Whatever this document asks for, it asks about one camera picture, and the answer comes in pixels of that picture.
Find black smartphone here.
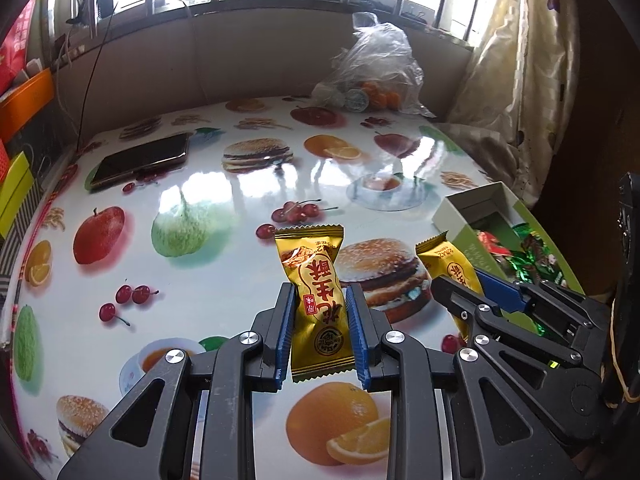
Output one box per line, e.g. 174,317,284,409
89,132,191,191

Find green cardboard box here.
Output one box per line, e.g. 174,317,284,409
431,181,586,336

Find green chocolate drink packet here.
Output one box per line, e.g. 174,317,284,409
517,230,566,286

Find clear plastic bag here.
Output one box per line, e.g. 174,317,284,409
312,10,436,118

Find red snack bag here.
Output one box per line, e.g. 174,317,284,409
0,0,41,91

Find orange box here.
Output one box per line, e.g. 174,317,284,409
0,69,55,141

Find white cable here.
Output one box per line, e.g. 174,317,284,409
52,35,86,71

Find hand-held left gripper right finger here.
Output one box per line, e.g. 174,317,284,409
345,282,583,480

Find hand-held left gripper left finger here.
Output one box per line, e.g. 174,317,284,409
57,282,297,480

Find black white striped box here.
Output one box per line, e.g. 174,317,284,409
0,230,26,281

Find yellow cord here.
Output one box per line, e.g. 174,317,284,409
605,300,636,408

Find cream patterned curtain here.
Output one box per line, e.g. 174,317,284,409
440,0,581,211

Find thin black cable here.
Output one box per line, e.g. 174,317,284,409
75,2,118,166

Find black metal frame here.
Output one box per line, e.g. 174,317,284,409
617,172,640,266

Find yellow peanut candy packet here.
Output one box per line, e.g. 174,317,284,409
415,230,483,301
274,225,358,383

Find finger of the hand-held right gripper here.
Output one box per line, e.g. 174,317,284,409
431,275,596,367
472,267,608,341

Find yellow-green box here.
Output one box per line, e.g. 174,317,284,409
0,152,33,241

